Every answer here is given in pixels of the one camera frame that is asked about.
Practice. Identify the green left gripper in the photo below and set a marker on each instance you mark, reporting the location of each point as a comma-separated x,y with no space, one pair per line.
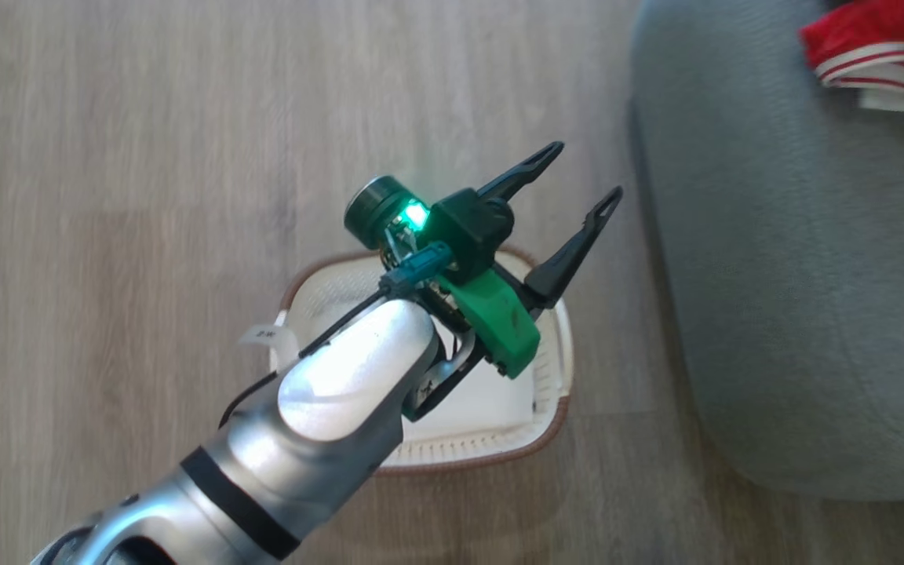
499,322

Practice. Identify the red clothing with white trim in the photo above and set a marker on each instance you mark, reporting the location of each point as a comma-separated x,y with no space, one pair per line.
883,47

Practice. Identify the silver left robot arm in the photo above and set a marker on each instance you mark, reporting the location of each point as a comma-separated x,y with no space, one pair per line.
303,439

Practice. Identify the grey fabric sofa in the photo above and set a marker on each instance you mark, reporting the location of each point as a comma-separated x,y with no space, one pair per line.
797,275

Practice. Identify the cream plastic laundry basket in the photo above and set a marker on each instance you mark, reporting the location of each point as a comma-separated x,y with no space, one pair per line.
491,408

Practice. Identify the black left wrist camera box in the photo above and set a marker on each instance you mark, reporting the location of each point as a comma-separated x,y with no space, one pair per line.
472,227

